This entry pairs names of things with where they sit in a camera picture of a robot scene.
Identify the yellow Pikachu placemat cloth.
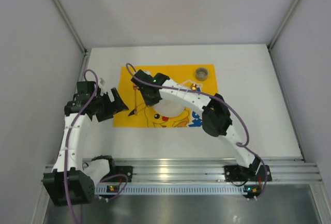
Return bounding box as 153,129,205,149
113,64,218,128

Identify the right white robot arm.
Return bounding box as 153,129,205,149
131,70,267,176

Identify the perforated grey cable duct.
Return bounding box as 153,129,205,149
95,184,258,196

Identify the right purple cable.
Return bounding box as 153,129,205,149
126,63,268,201

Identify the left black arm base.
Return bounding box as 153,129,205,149
101,166,133,183

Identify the copper spoon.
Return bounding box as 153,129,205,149
191,84,197,91

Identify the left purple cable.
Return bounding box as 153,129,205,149
63,69,129,224

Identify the white paper plate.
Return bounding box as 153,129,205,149
153,99,185,117

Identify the copper fork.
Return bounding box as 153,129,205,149
133,85,138,115

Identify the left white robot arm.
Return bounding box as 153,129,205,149
42,81,128,206

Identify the purple cable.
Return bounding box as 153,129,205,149
63,69,129,224
126,63,268,201

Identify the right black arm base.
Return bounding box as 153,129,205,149
224,157,272,183

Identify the aluminium mounting rail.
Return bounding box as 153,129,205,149
40,143,323,183

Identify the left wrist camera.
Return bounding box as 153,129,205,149
98,78,105,91

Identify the small grey cup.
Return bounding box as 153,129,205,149
195,67,209,81

